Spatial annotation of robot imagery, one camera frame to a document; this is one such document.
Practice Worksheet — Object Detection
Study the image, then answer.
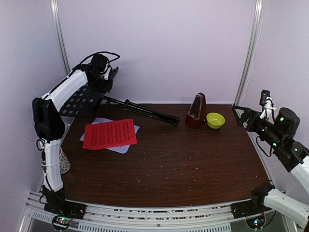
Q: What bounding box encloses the yellow-green bowl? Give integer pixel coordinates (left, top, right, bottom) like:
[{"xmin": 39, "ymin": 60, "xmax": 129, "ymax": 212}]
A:
[{"xmin": 206, "ymin": 112, "xmax": 225, "ymax": 129}]

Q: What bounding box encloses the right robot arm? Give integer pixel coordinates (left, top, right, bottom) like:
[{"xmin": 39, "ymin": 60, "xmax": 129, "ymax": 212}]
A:
[{"xmin": 232, "ymin": 106, "xmax": 309, "ymax": 229}]

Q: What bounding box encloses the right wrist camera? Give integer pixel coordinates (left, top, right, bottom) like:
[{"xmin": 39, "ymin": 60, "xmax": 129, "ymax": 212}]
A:
[{"xmin": 259, "ymin": 89, "xmax": 270, "ymax": 107}]

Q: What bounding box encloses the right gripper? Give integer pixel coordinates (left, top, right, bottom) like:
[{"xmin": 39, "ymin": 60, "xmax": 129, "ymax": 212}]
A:
[{"xmin": 232, "ymin": 105, "xmax": 283, "ymax": 150}]

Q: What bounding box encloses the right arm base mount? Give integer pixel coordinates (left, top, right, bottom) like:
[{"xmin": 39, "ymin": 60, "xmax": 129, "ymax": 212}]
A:
[{"xmin": 230, "ymin": 195, "xmax": 271, "ymax": 231}]

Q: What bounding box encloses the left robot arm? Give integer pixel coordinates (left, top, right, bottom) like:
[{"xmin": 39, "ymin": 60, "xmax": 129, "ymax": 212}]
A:
[{"xmin": 32, "ymin": 51, "xmax": 119, "ymax": 216}]

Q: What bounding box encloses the black music stand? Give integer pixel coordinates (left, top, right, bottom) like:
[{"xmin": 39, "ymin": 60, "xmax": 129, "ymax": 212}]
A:
[{"xmin": 59, "ymin": 85, "xmax": 180, "ymax": 126}]

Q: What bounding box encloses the red sheet music page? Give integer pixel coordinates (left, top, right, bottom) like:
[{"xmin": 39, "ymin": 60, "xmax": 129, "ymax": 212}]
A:
[{"xmin": 82, "ymin": 118, "xmax": 138, "ymax": 150}]

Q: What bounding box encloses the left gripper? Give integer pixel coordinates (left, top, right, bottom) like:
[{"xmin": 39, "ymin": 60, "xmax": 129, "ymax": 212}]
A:
[{"xmin": 90, "ymin": 73, "xmax": 113, "ymax": 93}]

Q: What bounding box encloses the patterned white mug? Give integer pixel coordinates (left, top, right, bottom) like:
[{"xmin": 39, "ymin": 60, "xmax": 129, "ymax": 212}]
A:
[{"xmin": 59, "ymin": 148, "xmax": 71, "ymax": 174}]

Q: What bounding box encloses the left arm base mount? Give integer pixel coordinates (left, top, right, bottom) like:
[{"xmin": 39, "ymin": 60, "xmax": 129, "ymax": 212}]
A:
[{"xmin": 43, "ymin": 189, "xmax": 86, "ymax": 231}]

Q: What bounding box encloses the brown wooden metronome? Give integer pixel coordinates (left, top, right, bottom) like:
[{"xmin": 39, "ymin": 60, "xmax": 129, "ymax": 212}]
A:
[{"xmin": 185, "ymin": 92, "xmax": 207, "ymax": 129}]

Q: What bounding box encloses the aluminium front frame rail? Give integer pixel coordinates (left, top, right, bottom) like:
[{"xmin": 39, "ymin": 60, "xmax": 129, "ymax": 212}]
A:
[{"xmin": 24, "ymin": 190, "xmax": 293, "ymax": 232}]

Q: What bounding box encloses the left aluminium corner post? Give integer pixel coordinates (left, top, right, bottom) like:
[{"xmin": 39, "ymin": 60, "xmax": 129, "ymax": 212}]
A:
[{"xmin": 50, "ymin": 0, "xmax": 70, "ymax": 74}]

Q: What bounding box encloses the white sheet music page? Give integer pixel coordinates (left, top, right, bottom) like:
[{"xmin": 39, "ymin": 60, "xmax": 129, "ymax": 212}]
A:
[{"xmin": 79, "ymin": 117, "xmax": 140, "ymax": 155}]

